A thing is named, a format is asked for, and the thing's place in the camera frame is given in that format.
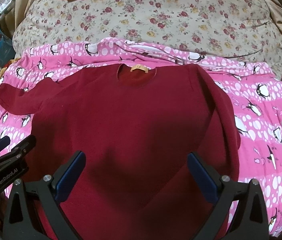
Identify blue plastic bag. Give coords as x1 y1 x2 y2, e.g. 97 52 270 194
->
0 36 16 68

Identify dark red sweater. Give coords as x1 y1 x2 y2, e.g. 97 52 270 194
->
0 64 240 239

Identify floral beige quilt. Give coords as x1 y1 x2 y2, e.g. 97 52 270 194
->
13 0 282 67

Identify pink penguin blanket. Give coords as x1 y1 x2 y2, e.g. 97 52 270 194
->
0 37 282 239

